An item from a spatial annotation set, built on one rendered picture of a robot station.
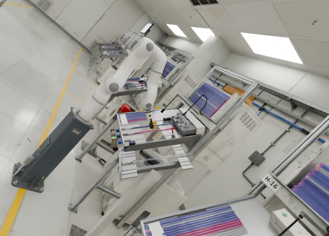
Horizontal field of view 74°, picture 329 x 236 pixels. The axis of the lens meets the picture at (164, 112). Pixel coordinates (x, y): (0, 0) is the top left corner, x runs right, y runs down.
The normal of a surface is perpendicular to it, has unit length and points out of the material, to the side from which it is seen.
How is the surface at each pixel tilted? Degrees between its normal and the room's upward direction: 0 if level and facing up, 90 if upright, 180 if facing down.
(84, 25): 90
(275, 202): 90
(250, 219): 45
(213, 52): 90
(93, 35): 90
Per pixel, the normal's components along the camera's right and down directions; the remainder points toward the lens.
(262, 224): 0.01, -0.91
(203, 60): 0.28, 0.39
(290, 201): -0.68, -0.57
